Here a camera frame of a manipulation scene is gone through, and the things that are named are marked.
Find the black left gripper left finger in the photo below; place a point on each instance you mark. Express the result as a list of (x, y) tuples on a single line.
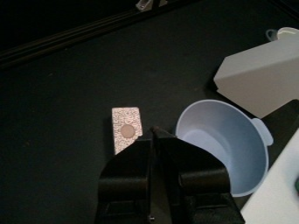
[(125, 180)]

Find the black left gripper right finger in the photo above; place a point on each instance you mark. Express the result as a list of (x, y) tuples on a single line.
[(194, 175)]

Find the light blue plastic bowl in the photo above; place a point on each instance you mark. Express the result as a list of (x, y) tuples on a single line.
[(230, 140)]

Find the speckled white rectangular block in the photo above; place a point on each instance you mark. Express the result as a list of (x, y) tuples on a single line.
[(126, 128)]

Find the white flat board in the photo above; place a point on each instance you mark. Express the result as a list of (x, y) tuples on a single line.
[(277, 189)]

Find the white angular box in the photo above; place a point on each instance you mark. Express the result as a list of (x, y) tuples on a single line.
[(261, 78)]

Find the black aluminium frame rail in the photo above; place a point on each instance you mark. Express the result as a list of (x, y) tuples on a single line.
[(78, 32)]

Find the silver corner bracket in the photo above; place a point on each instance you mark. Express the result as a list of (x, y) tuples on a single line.
[(145, 4)]

